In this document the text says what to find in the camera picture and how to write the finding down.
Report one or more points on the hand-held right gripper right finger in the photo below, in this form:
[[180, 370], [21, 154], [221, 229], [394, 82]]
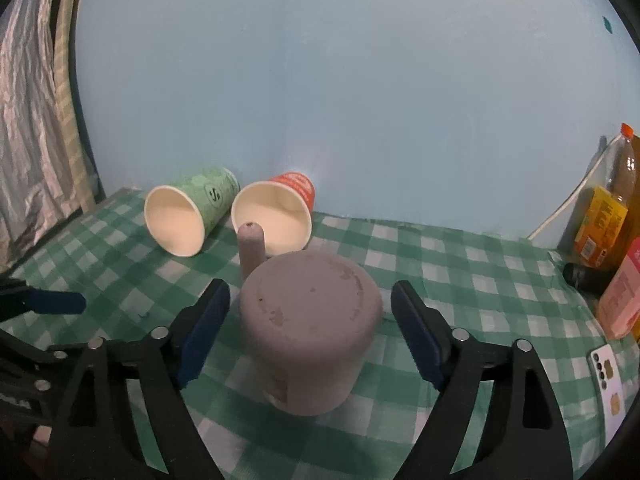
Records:
[[420, 340]]

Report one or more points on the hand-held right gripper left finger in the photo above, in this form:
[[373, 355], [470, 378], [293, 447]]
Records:
[[200, 340]]

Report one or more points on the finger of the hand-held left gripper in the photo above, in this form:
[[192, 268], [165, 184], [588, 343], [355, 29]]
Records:
[[52, 303], [35, 360]]

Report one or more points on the grey ceramic mug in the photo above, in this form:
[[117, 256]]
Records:
[[310, 330]]

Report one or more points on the green paper cup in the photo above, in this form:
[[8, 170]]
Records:
[[200, 205]]

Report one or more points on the orange paper cup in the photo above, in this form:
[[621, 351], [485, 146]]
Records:
[[280, 215]]

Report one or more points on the green checked tablecloth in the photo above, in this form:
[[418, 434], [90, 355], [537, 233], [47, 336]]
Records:
[[460, 280]]

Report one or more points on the small black cylinder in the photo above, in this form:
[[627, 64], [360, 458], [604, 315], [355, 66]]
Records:
[[582, 276]]

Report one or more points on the silver crinkled curtain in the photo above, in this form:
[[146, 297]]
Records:
[[25, 125]]

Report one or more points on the white phone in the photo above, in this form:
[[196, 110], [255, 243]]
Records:
[[607, 385]]

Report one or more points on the pale striped cloth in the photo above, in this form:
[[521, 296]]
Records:
[[70, 110]]

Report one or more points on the pink carton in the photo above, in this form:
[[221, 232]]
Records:
[[622, 292]]

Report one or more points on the orange-capped drink bottle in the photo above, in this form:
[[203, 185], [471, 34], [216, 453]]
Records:
[[602, 225]]

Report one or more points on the teal wall sticker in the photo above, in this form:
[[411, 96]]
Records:
[[607, 24]]

